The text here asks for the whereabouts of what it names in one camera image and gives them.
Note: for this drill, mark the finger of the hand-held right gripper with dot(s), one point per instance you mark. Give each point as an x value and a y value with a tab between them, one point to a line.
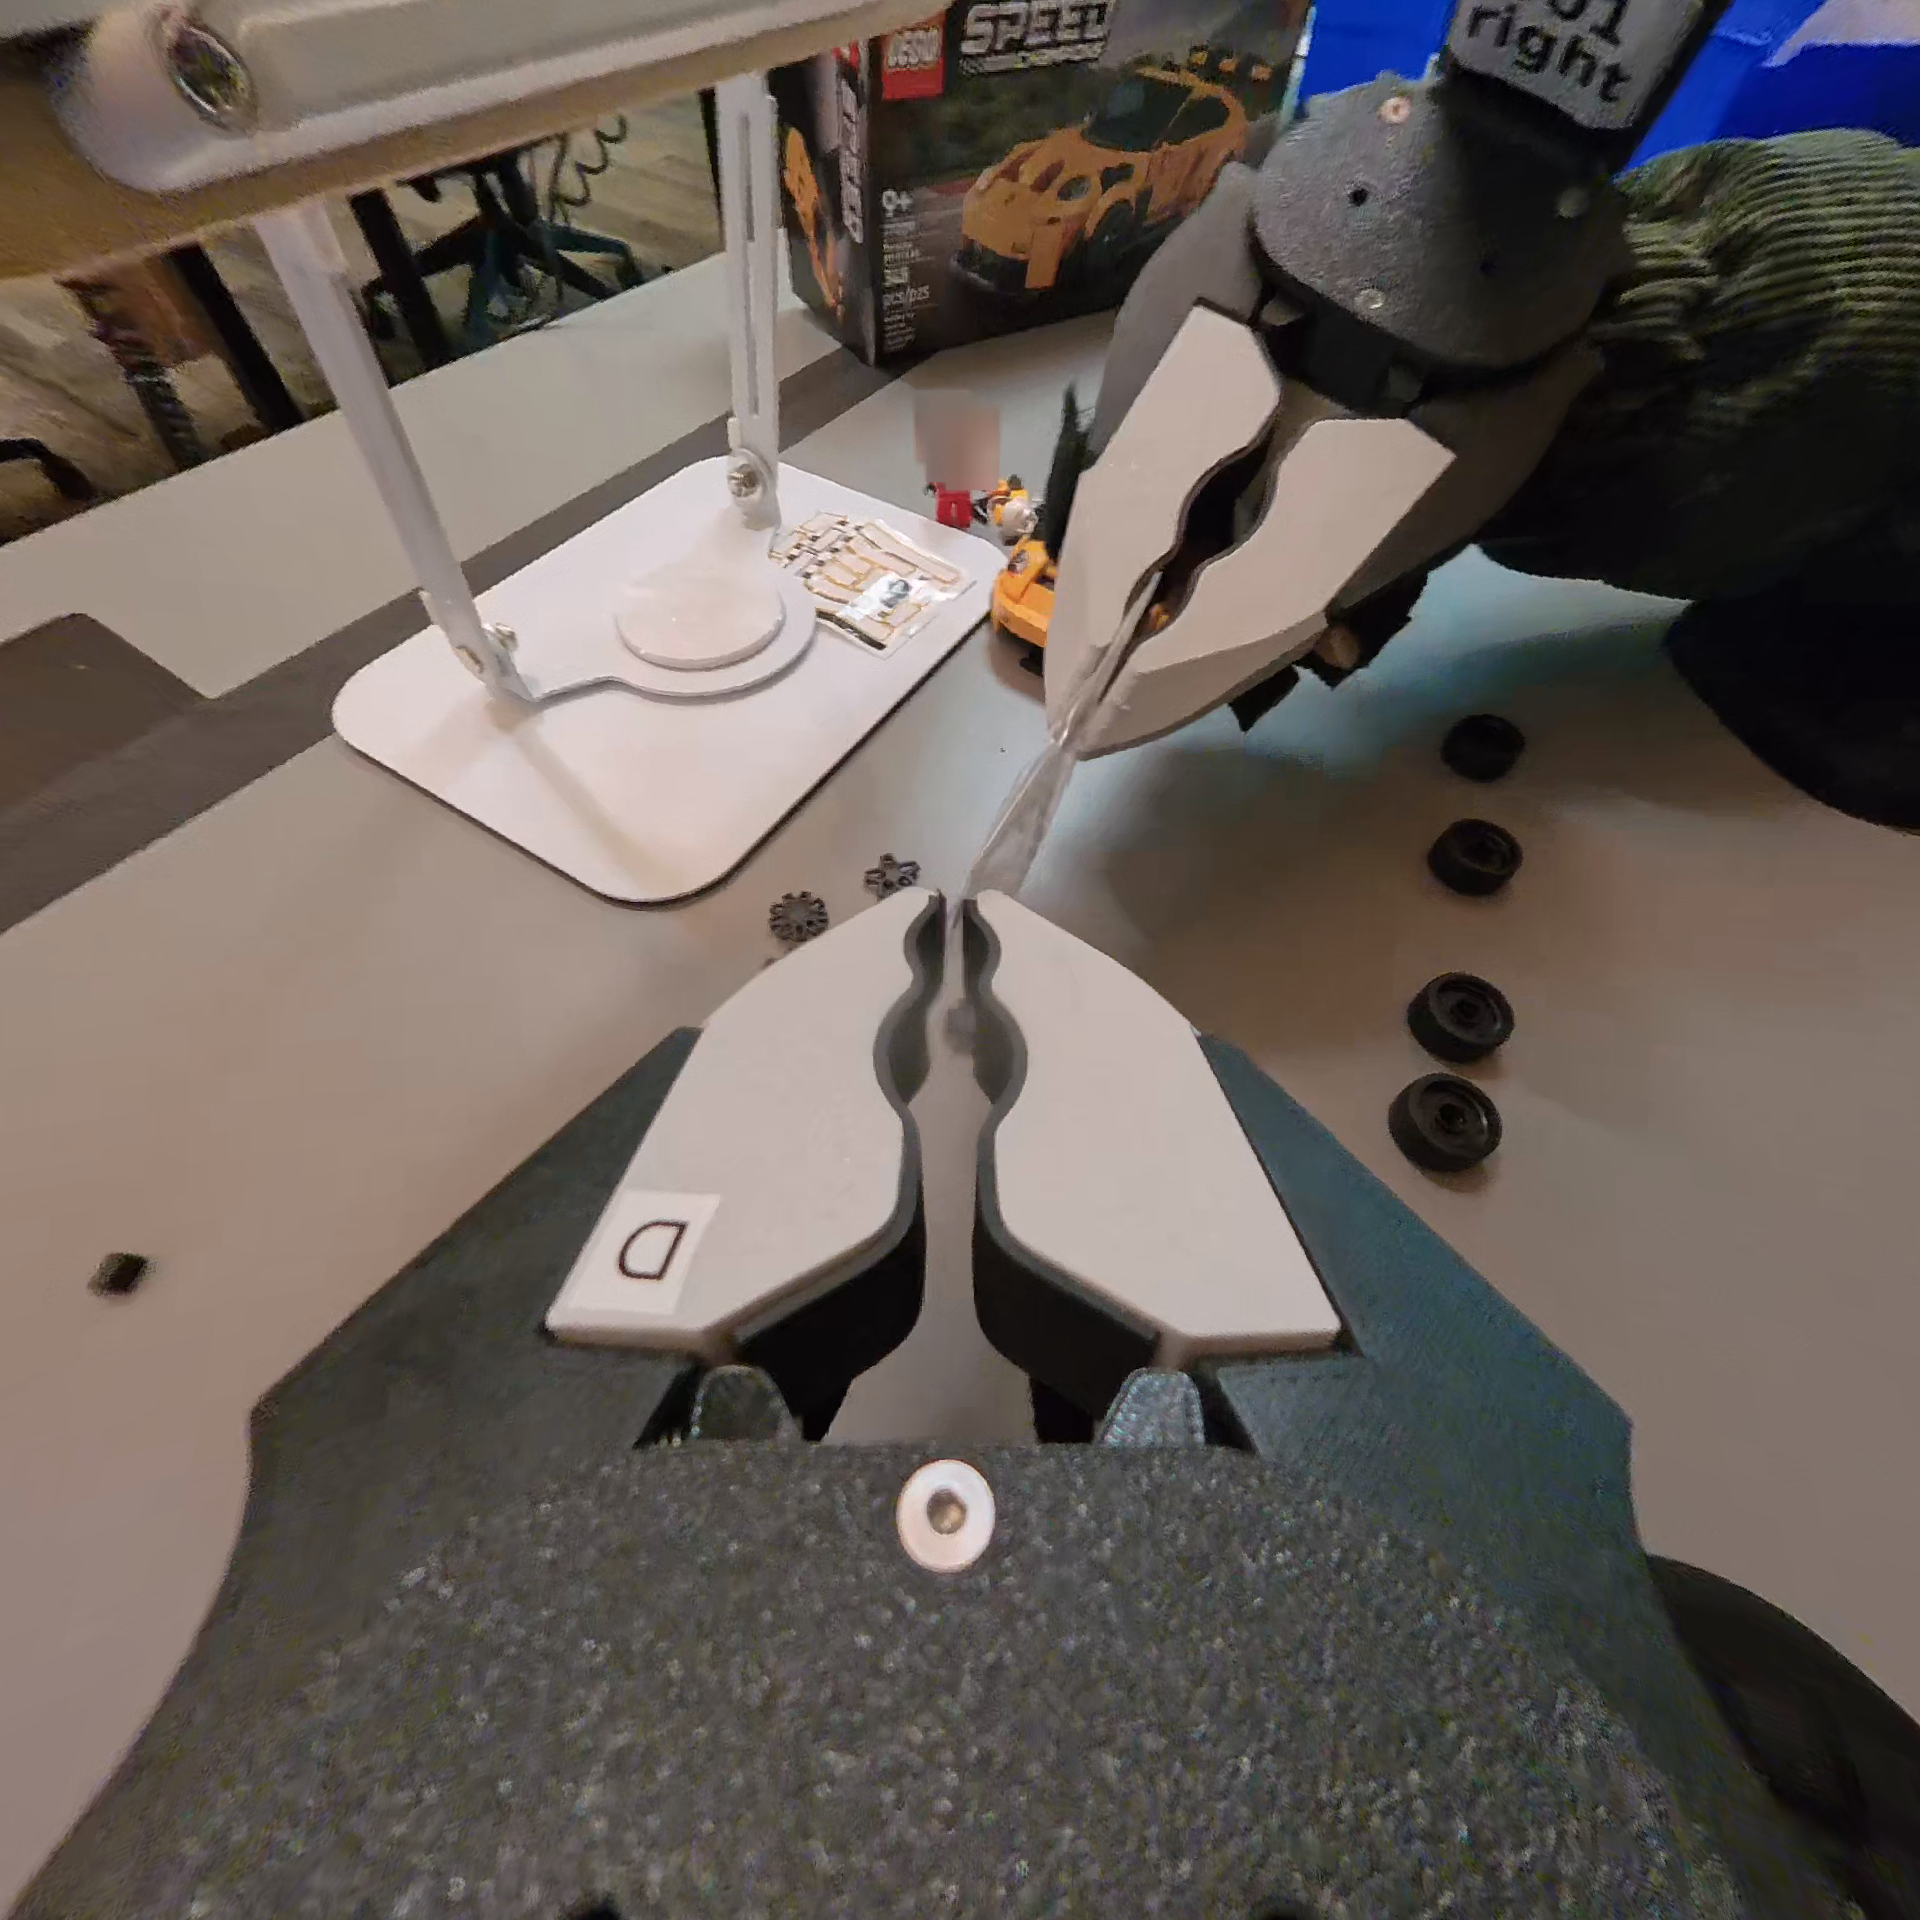
1170	480
1320	524

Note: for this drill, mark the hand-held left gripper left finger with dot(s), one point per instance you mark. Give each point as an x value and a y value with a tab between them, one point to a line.
750	1171

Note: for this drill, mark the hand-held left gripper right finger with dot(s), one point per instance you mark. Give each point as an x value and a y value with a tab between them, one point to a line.
1140	1185

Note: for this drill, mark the yellow lego car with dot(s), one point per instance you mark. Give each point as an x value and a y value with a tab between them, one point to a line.
1026	600

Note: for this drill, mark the black rim inserts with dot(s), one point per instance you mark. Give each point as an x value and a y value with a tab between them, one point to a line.
801	915

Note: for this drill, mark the black lego wheel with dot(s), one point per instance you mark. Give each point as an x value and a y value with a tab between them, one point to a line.
1459	1014
1474	856
1481	745
1443	1121

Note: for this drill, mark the clear plastic parts bag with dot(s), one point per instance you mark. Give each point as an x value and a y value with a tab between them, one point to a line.
1026	802

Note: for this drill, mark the small white yellow lego piece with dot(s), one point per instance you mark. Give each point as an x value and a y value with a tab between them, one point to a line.
1017	509

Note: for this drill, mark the red lego minifigure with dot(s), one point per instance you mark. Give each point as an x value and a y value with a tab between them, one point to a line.
948	504

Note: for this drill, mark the lego sticker sheet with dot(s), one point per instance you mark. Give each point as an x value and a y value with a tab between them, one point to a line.
869	579

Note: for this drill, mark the lego set box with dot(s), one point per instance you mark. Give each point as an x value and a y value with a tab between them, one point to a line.
1050	149

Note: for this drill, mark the small black lego piece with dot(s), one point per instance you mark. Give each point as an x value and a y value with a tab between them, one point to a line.
117	1272

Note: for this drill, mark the blue plastic container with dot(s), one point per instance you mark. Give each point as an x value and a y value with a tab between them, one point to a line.
1740	75

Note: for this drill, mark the white metal book stand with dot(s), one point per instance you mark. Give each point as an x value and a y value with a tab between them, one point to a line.
674	780

